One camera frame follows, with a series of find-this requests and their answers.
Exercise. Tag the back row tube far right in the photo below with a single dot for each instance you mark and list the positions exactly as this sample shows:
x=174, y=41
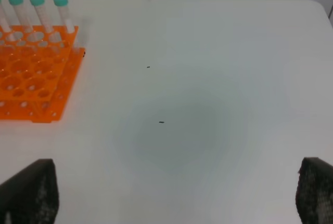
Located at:
x=63, y=9

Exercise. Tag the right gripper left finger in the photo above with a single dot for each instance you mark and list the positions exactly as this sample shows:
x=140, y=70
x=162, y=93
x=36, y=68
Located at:
x=31, y=195

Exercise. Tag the row tube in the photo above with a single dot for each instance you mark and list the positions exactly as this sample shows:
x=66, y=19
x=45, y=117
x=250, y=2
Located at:
x=40, y=8
x=63, y=9
x=22, y=15
x=5, y=24

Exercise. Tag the orange test tube rack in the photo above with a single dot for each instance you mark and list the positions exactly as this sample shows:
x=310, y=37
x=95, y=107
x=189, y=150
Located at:
x=38, y=71

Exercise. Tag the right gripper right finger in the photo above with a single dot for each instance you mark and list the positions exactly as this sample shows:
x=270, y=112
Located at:
x=314, y=191

